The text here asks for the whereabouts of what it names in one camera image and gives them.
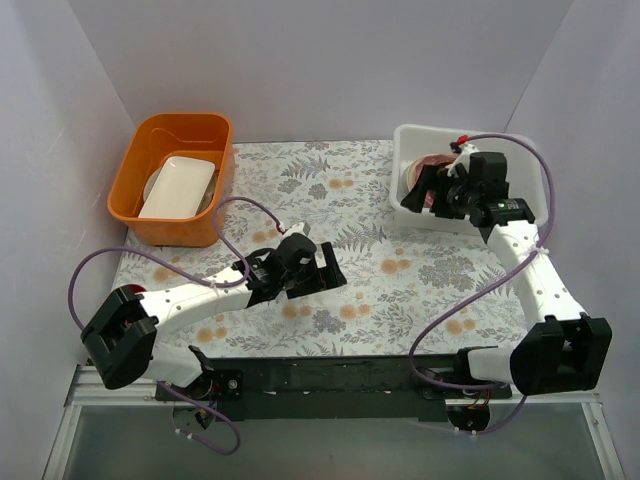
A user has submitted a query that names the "white ribbed soup plate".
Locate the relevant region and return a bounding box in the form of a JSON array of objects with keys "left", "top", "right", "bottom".
[{"left": 398, "top": 166, "right": 413, "bottom": 199}]

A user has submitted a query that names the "dark pink scalloped plate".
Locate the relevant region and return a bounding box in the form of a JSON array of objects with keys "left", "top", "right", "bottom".
[{"left": 406, "top": 154, "right": 456, "bottom": 191}]

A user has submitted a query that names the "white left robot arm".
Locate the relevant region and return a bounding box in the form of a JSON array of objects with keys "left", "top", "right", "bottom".
[{"left": 80, "top": 223, "right": 347, "bottom": 400}]

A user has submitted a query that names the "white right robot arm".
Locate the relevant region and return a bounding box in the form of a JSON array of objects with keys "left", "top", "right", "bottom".
[{"left": 401, "top": 152, "right": 612, "bottom": 398}]

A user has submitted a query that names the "white plastic bin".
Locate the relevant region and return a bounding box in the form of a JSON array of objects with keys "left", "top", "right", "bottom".
[{"left": 389, "top": 124, "right": 548, "bottom": 236}]

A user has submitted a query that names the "round plate in orange bin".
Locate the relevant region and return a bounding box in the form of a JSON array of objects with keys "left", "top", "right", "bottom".
[{"left": 142, "top": 168, "right": 219, "bottom": 214}]

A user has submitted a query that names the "orange plastic bin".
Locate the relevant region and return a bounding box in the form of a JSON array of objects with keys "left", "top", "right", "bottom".
[{"left": 107, "top": 113, "right": 235, "bottom": 248}]

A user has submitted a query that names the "floral table mat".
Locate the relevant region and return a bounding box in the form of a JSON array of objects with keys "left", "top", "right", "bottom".
[{"left": 94, "top": 139, "right": 561, "bottom": 360}]

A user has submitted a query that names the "white rectangular dish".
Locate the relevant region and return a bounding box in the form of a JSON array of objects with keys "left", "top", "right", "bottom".
[{"left": 138, "top": 156, "right": 216, "bottom": 220}]

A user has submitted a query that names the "red lacquer cup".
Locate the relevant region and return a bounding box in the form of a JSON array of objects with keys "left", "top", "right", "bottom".
[{"left": 128, "top": 284, "right": 146, "bottom": 294}]

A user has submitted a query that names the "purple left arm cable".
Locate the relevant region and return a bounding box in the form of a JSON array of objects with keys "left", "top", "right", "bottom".
[{"left": 67, "top": 197, "right": 289, "bottom": 456}]

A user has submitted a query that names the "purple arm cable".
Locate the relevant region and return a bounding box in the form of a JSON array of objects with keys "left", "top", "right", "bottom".
[
  {"left": 67, "top": 197, "right": 289, "bottom": 456},
  {"left": 408, "top": 132, "right": 557, "bottom": 435}
]

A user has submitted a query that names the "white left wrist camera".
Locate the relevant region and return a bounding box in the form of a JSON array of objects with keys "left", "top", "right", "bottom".
[{"left": 283, "top": 222, "right": 310, "bottom": 237}]

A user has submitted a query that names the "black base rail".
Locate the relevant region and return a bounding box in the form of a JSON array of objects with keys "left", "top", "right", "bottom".
[{"left": 179, "top": 354, "right": 511, "bottom": 422}]

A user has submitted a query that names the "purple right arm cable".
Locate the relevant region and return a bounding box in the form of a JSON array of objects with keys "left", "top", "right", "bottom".
[{"left": 408, "top": 132, "right": 557, "bottom": 435}]

